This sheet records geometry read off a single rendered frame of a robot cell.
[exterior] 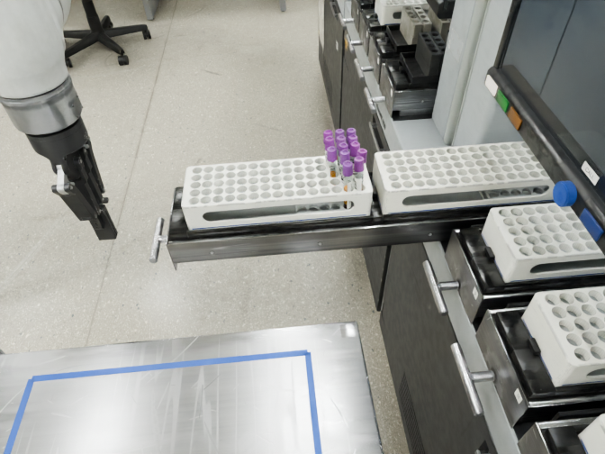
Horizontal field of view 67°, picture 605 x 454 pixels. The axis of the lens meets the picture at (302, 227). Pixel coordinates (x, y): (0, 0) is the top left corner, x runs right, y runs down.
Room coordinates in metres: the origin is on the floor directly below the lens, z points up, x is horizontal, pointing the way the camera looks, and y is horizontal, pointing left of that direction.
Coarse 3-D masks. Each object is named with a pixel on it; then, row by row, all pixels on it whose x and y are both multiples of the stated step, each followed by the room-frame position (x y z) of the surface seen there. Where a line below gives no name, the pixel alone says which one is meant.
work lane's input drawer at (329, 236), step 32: (160, 224) 0.59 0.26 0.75; (288, 224) 0.51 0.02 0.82; (320, 224) 0.51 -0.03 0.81; (352, 224) 0.52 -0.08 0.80; (384, 224) 0.51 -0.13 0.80; (416, 224) 0.51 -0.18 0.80; (448, 224) 0.51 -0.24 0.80; (192, 256) 0.49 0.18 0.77; (224, 256) 0.49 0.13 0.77; (256, 256) 0.50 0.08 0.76
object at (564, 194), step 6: (558, 186) 0.39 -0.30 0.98; (564, 186) 0.38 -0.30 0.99; (570, 186) 0.38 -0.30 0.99; (558, 192) 0.39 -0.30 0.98; (564, 192) 0.38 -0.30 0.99; (570, 192) 0.38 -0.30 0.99; (576, 192) 0.38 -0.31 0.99; (558, 198) 0.38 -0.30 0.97; (564, 198) 0.37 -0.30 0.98; (570, 198) 0.37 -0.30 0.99; (558, 204) 0.38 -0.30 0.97; (564, 204) 0.37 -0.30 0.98; (570, 204) 0.37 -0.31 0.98
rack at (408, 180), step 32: (384, 160) 0.60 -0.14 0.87; (416, 160) 0.60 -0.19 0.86; (448, 160) 0.60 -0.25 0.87; (480, 160) 0.59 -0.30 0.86; (512, 160) 0.60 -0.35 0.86; (384, 192) 0.53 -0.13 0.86; (416, 192) 0.53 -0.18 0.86; (448, 192) 0.53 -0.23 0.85; (480, 192) 0.57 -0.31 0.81; (512, 192) 0.57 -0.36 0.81; (544, 192) 0.55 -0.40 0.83
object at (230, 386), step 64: (0, 384) 0.26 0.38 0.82; (64, 384) 0.26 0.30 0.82; (128, 384) 0.25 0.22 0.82; (192, 384) 0.25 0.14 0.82; (256, 384) 0.25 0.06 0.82; (320, 384) 0.24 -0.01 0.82; (0, 448) 0.18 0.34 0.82; (64, 448) 0.18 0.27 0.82; (128, 448) 0.18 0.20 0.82; (192, 448) 0.18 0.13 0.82; (256, 448) 0.17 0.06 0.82; (320, 448) 0.17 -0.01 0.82
